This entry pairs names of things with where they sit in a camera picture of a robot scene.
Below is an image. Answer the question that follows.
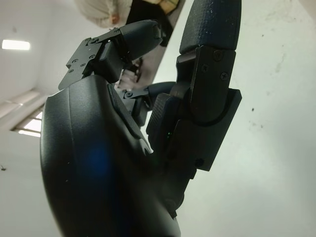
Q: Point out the ceiling light panel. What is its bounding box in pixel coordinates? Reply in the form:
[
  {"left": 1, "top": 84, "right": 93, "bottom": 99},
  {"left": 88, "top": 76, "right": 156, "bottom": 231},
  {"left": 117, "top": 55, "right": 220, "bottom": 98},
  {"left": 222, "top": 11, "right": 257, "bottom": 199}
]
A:
[{"left": 1, "top": 39, "right": 32, "bottom": 50}]

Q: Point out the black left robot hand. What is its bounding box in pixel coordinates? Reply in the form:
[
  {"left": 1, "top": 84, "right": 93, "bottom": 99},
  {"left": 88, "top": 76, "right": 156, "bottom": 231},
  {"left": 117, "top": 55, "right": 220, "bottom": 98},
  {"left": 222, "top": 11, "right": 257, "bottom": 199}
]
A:
[{"left": 39, "top": 0, "right": 242, "bottom": 237}]

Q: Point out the room window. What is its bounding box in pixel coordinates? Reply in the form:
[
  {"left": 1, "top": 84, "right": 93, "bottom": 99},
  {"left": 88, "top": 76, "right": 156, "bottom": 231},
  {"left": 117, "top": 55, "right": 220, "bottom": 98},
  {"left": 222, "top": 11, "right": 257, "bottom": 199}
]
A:
[{"left": 9, "top": 108, "right": 45, "bottom": 138}]

